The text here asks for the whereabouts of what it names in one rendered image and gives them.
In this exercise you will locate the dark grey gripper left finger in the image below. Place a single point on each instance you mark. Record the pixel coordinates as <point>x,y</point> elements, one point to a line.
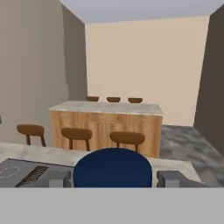
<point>58,178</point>

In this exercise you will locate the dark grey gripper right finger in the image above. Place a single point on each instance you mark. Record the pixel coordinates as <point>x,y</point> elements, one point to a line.
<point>169,178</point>

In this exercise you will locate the grey hob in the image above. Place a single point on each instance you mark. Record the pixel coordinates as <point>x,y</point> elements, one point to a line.
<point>20,173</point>

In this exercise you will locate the brown wooden stool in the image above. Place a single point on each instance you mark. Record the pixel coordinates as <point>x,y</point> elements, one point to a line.
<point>113,99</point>
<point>127,139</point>
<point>92,99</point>
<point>31,133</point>
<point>135,100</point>
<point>77,136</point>

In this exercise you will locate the dark blue round object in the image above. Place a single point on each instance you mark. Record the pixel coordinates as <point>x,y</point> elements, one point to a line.
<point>112,168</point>

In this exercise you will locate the wooden kitchen island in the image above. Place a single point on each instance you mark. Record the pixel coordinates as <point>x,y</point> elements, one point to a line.
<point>106,126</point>

